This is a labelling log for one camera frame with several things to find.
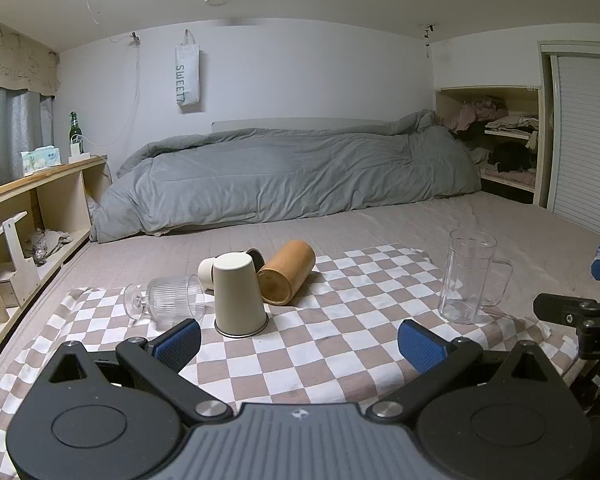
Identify white tote bag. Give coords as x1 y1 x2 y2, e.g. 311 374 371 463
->
173 28 202 112

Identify grey duvet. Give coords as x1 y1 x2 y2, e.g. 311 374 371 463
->
88 108 483 245

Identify tissue box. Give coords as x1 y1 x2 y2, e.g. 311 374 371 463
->
19 147 62 177

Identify green glass bottle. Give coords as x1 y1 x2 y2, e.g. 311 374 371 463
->
68 111 83 159

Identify white cup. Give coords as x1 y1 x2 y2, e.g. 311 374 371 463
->
198 257 221 292

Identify bamboo cup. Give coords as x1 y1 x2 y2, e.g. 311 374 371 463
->
257 239 317 306

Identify white charging cable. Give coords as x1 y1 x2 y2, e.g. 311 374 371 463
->
81 35 144 150

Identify pink clothes pile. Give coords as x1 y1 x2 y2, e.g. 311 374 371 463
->
452 99 510 132

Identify built-in closet shelf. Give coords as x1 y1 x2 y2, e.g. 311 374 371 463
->
433 84 552 206

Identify checkered cloth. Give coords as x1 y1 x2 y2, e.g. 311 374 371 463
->
0 242 577 480

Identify wooden stand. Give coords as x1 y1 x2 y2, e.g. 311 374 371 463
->
0 211 44 307

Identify dark clothes pile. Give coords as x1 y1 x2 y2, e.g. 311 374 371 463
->
486 140 537 171

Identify clear glass mug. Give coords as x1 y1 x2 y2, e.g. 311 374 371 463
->
438 228 514 325

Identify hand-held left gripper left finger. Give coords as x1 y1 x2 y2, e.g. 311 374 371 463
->
46 318 234 426

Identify black wall hook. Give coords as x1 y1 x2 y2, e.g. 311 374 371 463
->
418 22 435 59

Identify printed beige valance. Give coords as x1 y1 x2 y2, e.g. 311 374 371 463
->
0 14 62 98

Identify ribbed glass goblet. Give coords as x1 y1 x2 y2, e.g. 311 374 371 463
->
123 274 206 331

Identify crumpled grey cloth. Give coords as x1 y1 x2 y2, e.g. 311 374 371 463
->
23 228 74 264

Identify grey headboard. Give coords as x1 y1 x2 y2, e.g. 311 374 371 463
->
210 118 407 136

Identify cream folded clothes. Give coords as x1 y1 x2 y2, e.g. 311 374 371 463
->
483 113 540 136

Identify beige cup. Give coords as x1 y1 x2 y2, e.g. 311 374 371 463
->
213 252 270 339

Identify white slatted sliding door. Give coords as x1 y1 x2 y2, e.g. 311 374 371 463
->
537 41 600 242

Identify wooden shelf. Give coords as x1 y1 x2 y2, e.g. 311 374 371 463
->
0 154 112 324

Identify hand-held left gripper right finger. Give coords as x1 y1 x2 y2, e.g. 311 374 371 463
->
367 318 552 426

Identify grey curtain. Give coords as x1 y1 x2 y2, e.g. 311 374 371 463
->
0 85 56 194

